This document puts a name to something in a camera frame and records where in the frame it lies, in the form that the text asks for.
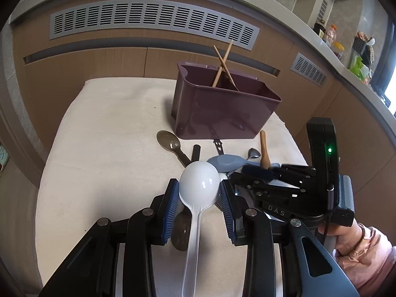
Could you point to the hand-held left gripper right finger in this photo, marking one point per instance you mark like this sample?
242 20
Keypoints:
228 213

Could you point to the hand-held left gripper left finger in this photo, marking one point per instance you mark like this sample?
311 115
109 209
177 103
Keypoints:
171 213

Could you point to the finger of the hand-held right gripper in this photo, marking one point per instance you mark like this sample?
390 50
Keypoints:
258 170
272 201

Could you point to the wooden spoon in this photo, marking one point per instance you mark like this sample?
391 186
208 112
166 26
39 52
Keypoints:
264 156

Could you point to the small metal spoon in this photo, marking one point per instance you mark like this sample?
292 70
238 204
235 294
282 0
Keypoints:
253 153

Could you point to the blue-grey spoon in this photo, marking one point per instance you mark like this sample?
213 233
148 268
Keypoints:
225 162

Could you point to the white plastic spoon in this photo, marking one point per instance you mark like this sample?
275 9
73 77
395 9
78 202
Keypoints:
198 182

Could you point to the purple utensil holder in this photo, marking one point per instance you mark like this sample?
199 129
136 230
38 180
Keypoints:
216 114

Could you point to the translucent brown spoon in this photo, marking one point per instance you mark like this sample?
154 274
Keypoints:
168 142

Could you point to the person's right forearm pink sleeve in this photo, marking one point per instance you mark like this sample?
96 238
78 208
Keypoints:
368 263

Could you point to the person's right hand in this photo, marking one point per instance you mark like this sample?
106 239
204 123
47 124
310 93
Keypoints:
345 238

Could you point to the white table cloth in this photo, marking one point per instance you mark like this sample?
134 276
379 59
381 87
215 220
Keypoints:
108 161

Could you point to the small grey vent grille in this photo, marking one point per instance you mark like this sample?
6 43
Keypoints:
309 69

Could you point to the green packet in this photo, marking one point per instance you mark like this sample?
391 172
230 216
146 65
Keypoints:
359 66

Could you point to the yellow-lidded jar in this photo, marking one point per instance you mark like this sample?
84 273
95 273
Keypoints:
338 49

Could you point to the black caddy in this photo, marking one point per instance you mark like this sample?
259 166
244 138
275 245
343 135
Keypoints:
360 47

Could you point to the orange-capped bottle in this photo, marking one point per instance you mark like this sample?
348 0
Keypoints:
330 34

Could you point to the dark bottle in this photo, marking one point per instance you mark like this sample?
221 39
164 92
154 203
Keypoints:
320 28

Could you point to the wooden cabinet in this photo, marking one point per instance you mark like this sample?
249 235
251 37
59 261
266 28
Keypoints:
108 62

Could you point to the narrow grey vent grille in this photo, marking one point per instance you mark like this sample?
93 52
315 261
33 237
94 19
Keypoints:
323 7

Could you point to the colourful printed cloth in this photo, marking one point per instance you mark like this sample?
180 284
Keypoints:
3 159

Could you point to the long grey vent grille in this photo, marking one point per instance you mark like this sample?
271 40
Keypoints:
154 18

